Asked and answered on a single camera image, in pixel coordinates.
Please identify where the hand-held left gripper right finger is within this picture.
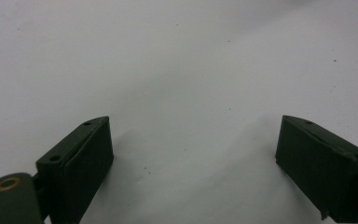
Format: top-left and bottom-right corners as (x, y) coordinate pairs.
(275, 115), (358, 224)

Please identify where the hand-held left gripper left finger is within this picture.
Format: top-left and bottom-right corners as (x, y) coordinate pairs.
(35, 116), (115, 224)

